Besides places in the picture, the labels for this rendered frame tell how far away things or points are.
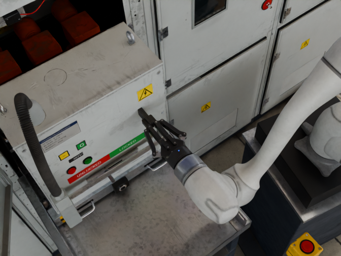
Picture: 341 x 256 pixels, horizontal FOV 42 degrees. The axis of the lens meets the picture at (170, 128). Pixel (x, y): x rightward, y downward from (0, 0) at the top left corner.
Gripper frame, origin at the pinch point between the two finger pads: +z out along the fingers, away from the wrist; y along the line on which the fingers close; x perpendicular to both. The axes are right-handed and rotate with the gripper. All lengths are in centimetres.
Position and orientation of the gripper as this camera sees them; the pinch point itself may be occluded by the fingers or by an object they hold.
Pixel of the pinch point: (145, 118)
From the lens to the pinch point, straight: 141.0
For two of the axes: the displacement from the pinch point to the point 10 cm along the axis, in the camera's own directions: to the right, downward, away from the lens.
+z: -5.9, -6.7, 4.6
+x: -0.4, -5.4, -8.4
